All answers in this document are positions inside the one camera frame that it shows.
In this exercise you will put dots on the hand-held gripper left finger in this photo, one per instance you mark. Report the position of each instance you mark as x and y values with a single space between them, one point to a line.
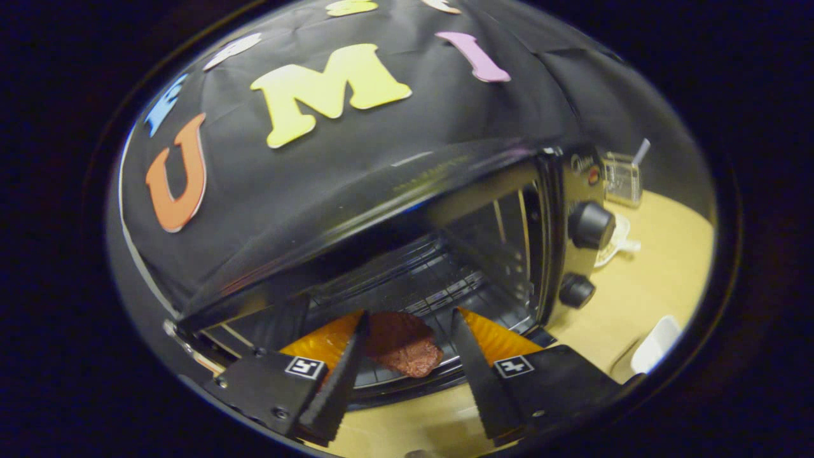
343 375

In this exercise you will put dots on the silver spoon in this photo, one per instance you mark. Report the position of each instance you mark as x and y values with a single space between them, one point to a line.
641 151

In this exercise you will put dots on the black toaster oven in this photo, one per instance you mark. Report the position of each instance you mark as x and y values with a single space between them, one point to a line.
591 226

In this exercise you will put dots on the white rectangular tray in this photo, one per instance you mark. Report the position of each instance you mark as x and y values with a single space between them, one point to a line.
655 346

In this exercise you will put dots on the white divided grain dish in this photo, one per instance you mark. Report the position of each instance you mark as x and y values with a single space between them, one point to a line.
617 245

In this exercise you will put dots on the brown meat slice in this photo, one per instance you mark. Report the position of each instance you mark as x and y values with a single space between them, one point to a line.
404 346

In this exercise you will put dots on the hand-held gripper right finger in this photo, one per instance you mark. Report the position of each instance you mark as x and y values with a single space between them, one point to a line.
480 375

